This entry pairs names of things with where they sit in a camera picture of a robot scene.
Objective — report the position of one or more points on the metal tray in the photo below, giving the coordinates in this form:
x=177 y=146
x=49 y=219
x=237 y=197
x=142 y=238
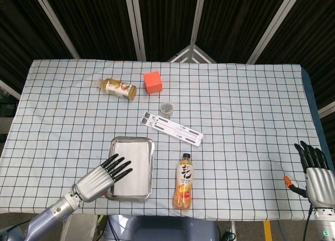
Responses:
x=151 y=173

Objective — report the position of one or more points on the dark blue under cloth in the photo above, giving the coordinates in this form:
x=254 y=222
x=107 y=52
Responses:
x=312 y=100

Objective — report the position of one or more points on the small clear jar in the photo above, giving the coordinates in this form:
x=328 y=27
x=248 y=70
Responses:
x=166 y=109

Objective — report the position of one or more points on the white folding stand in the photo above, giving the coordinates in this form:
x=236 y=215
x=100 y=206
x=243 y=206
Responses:
x=172 y=130

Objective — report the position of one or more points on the grey aluminium frame post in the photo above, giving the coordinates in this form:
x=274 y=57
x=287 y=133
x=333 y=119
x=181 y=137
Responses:
x=197 y=16
x=55 y=24
x=135 y=24
x=274 y=26

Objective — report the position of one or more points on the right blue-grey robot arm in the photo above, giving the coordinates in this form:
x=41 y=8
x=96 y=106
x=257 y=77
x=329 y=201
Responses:
x=325 y=222

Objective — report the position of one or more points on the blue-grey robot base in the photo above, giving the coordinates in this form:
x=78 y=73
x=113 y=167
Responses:
x=162 y=229

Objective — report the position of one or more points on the orange drink bottle black cap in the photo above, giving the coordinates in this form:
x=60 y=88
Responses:
x=184 y=181

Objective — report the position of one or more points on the triangular aluminium frame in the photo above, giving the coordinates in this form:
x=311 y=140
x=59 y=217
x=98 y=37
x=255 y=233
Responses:
x=193 y=52

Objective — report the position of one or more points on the blue checkered tablecloth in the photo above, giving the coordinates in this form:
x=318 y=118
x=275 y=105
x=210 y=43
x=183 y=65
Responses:
x=248 y=120

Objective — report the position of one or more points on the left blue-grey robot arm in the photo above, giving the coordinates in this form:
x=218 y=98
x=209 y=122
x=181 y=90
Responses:
x=49 y=215

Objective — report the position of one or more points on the orange cube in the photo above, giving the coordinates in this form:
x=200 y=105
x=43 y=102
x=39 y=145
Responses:
x=154 y=84

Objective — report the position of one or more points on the yellow tea bottle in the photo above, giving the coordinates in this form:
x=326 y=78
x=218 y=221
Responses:
x=117 y=89

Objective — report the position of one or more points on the white paper sheet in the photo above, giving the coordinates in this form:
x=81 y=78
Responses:
x=136 y=160

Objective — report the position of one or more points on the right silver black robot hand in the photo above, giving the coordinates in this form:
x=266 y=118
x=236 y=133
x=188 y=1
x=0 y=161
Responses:
x=319 y=183

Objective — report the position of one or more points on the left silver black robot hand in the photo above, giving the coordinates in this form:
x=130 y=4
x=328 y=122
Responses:
x=94 y=184

